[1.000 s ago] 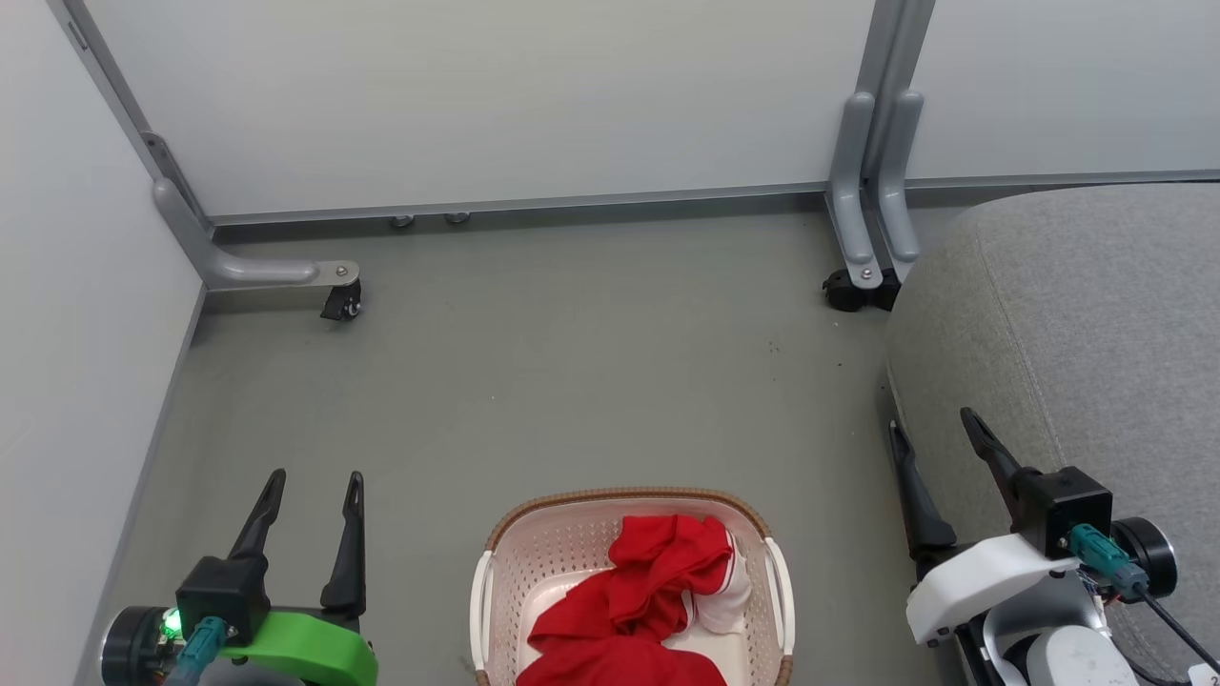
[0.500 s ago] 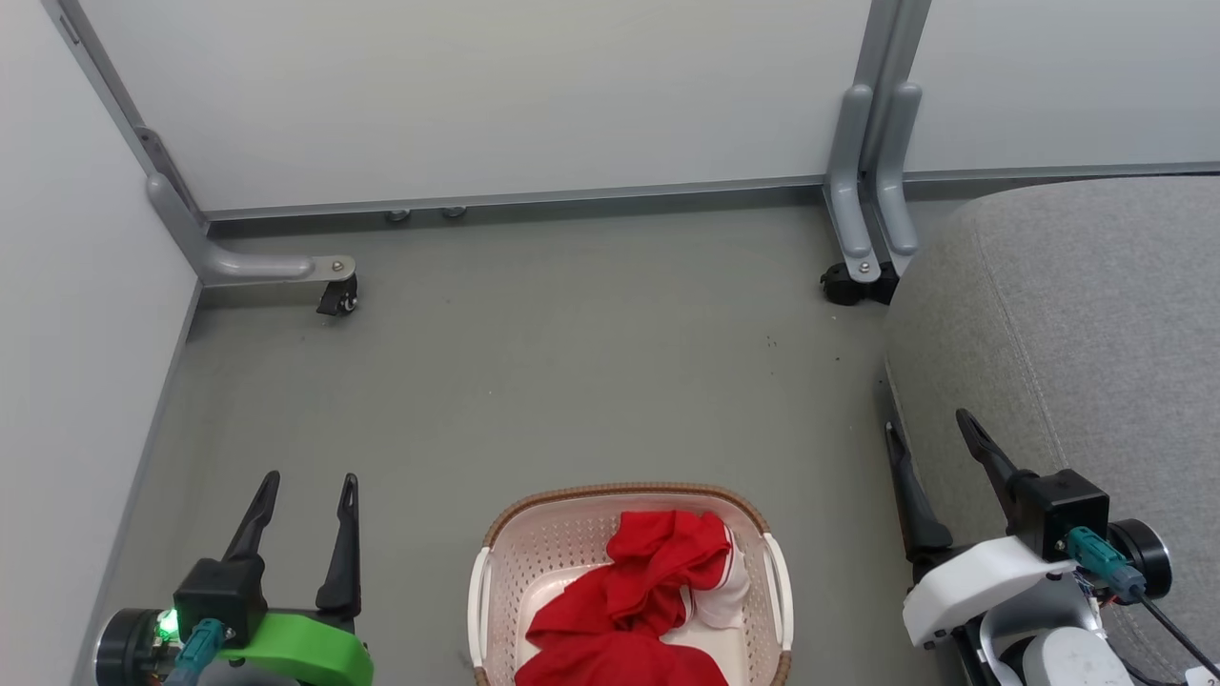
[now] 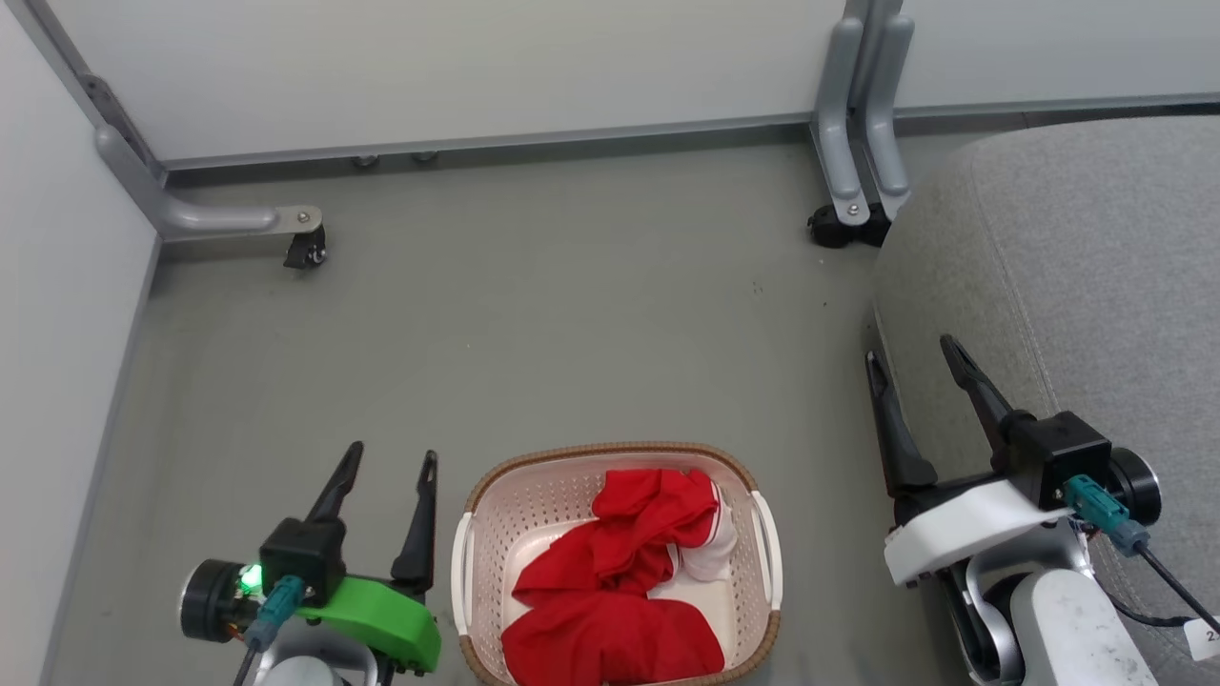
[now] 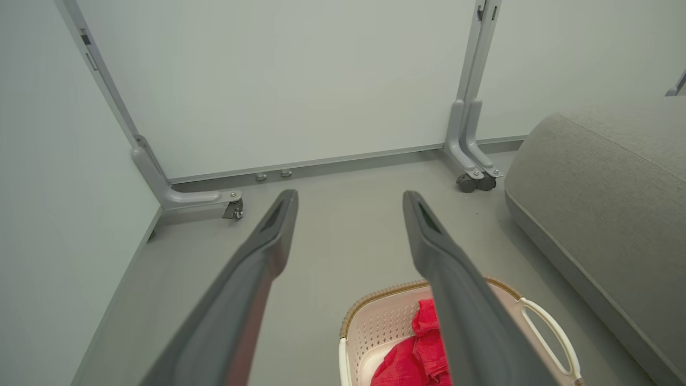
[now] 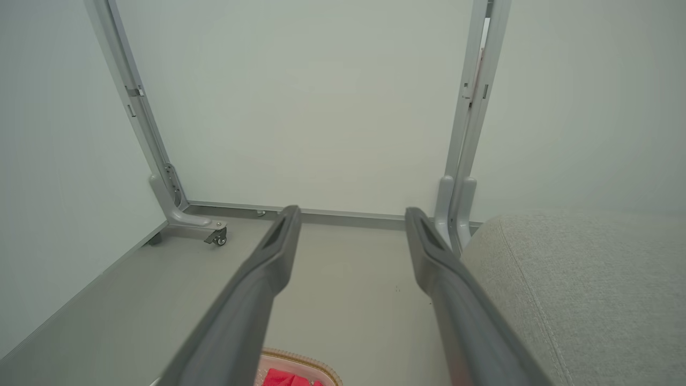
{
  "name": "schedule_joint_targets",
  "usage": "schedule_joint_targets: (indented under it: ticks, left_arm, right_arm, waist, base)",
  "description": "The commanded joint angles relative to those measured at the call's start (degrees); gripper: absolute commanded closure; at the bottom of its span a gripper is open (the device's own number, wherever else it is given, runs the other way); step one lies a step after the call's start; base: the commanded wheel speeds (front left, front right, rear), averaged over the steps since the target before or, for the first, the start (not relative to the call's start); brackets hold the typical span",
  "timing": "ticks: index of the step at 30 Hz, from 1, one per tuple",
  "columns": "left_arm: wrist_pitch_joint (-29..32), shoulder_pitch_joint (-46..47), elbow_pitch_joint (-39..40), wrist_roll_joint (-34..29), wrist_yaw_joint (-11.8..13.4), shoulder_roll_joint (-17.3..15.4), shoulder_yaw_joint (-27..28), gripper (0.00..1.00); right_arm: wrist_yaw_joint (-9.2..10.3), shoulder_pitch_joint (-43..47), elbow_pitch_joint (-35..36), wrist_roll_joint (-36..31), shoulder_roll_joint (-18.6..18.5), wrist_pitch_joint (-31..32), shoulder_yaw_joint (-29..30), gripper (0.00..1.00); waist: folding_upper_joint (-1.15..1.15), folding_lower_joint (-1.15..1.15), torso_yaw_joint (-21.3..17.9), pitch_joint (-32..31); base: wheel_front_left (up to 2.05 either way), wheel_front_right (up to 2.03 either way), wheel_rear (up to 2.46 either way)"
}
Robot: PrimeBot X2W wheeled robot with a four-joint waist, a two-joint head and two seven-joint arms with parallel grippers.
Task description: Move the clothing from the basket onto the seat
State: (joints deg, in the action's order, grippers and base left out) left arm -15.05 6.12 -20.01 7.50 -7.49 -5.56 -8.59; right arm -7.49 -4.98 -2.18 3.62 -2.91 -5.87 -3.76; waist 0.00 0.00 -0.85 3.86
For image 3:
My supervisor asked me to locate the teal plug right camera cable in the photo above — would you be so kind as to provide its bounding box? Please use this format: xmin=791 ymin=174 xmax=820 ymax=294
xmin=1065 ymin=474 xmax=1220 ymax=635

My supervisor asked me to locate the red fleece garment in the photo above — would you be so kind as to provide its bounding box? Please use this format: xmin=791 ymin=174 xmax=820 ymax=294
xmin=500 ymin=467 xmax=727 ymax=686

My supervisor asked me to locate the grey curved partition leg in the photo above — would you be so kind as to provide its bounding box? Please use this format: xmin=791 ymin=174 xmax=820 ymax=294
xmin=81 ymin=74 xmax=323 ymax=239

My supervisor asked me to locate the thin black looped cable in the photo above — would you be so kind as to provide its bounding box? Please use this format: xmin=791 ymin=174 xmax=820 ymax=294
xmin=1087 ymin=534 xmax=1194 ymax=630

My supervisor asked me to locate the teal plug left camera cable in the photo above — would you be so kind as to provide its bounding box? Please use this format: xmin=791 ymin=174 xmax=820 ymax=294
xmin=232 ymin=575 xmax=306 ymax=686

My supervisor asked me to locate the grey forked partition leg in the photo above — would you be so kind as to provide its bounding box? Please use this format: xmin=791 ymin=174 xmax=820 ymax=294
xmin=810 ymin=0 xmax=916 ymax=230

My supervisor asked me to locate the white plastic laundry basket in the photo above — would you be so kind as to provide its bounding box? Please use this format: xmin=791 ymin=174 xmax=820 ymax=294
xmin=450 ymin=441 xmax=784 ymax=686

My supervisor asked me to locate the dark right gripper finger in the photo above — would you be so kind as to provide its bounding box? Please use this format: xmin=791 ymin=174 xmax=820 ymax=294
xmin=864 ymin=351 xmax=941 ymax=496
xmin=940 ymin=333 xmax=1036 ymax=449

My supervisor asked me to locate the white garment with red stripes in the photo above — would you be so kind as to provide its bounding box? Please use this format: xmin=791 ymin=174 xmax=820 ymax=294
xmin=667 ymin=481 xmax=741 ymax=584

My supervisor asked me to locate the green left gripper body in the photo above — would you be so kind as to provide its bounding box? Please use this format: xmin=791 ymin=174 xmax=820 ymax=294
xmin=301 ymin=576 xmax=443 ymax=675

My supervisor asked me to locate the black caster wheel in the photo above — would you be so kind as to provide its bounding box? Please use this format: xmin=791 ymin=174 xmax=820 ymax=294
xmin=283 ymin=224 xmax=328 ymax=271
xmin=807 ymin=205 xmax=892 ymax=251

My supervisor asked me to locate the teal plug camera cable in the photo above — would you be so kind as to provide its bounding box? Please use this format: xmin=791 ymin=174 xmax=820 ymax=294
xmin=1065 ymin=474 xmax=1220 ymax=635
xmin=232 ymin=575 xmax=306 ymax=686

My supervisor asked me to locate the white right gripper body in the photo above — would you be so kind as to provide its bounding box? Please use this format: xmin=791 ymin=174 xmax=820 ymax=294
xmin=883 ymin=472 xmax=1076 ymax=588

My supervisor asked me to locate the grey fabric sofa seat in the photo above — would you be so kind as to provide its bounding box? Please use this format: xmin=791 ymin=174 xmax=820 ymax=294
xmin=872 ymin=116 xmax=1220 ymax=686

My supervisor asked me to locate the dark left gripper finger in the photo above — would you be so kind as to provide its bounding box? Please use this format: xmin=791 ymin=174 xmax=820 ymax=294
xmin=391 ymin=450 xmax=440 ymax=590
xmin=305 ymin=441 xmax=366 ymax=523

